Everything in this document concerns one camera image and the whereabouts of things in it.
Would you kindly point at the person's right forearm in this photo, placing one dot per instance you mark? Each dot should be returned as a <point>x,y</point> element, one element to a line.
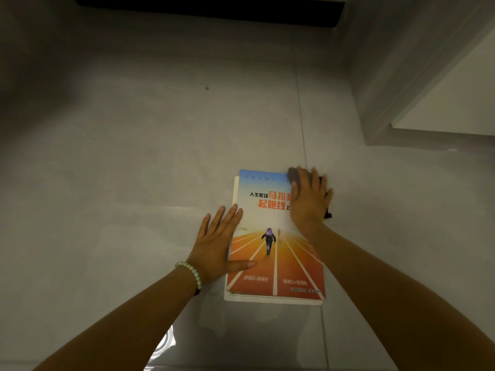
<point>386,301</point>

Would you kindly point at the dark grey cloth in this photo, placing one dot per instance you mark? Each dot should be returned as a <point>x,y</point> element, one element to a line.
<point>296,174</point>

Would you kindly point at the person's right thumb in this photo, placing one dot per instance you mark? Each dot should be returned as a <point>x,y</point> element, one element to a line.
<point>294,191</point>

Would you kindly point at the black furniture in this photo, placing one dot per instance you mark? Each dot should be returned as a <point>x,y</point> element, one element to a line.
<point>209,9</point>

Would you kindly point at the person's left middle finger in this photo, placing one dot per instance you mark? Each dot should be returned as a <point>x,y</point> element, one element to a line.
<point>228,222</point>

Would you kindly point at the grey door frame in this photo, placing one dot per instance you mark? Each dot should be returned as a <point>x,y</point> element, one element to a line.
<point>371,73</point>

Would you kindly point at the person's left hand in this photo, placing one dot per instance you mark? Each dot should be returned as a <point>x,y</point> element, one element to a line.
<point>210,254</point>

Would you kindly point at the person's left little finger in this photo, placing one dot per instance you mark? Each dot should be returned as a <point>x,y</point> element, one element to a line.
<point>205,227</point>

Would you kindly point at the orange and blue cover book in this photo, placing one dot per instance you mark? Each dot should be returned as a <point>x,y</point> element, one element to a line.
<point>286,262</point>

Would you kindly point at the person's right hand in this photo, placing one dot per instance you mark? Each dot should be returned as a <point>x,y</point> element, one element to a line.
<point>309,204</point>

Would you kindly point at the person's right little finger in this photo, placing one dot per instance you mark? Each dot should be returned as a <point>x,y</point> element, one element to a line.
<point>328,197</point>

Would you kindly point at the person's right middle finger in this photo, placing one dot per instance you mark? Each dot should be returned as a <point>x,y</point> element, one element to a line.
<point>314,179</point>

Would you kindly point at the person's left forearm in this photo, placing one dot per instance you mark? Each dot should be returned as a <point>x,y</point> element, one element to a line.
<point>127,328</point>

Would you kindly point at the person's left thumb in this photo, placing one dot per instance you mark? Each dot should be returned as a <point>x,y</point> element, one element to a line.
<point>241,265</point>

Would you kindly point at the white door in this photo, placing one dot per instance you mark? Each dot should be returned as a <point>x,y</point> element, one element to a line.
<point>460,96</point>

